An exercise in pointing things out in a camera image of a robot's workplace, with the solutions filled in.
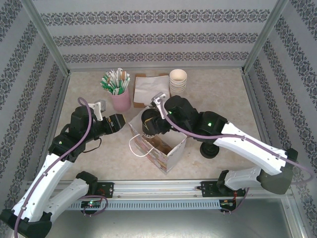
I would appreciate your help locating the patterned white paper bag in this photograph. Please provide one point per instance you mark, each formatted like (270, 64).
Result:
(177, 153)

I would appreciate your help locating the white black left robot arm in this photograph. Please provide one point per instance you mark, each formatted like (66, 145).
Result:
(54, 173)

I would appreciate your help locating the pink holder cup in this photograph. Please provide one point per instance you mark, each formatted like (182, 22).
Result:
(121, 101)

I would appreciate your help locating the white printed paper cup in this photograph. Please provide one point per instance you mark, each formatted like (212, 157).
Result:
(177, 75)
(177, 91)
(177, 94)
(177, 88)
(177, 85)

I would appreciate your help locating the white napkins on tray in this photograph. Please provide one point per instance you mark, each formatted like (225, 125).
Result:
(138, 104)

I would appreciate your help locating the brown tipped sachet stick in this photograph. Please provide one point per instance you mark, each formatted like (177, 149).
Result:
(121, 74)

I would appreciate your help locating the small circuit board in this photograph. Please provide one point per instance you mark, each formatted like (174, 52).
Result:
(226, 203)
(91, 204)

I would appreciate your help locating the grey metal sheet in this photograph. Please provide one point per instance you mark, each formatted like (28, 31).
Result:
(158, 225)

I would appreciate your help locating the aluminium frame side rail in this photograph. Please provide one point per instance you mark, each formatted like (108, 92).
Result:
(253, 99)
(60, 99)

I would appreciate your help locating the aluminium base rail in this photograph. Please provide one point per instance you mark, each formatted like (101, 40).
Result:
(158, 189)

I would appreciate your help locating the aluminium frame post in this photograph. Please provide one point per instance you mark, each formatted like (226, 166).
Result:
(44, 37)
(265, 37)

